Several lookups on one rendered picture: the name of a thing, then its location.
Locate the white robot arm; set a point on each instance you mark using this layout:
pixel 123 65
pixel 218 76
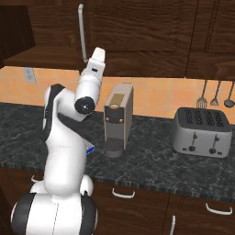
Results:
pixel 64 147

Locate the dark wood wall cabinet run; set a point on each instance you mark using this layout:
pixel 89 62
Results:
pixel 217 36

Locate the dark wood base cabinet door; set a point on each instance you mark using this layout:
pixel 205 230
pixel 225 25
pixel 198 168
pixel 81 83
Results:
pixel 205 226

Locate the grey coffee machine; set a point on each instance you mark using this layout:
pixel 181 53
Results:
pixel 117 122

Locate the white wall socket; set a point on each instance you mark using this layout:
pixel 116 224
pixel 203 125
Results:
pixel 29 75

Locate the blue and yellow bar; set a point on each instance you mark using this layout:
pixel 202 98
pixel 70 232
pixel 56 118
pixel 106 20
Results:
pixel 90 149

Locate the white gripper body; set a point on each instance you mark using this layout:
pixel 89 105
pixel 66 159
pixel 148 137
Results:
pixel 98 55

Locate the hanging ladle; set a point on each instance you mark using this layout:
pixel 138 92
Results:
pixel 229 102

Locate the silver four-slot toaster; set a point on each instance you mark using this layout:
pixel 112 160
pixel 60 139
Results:
pixel 200 134

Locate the hanging slotted spatula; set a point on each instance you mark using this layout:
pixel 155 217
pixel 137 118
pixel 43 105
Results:
pixel 201 102

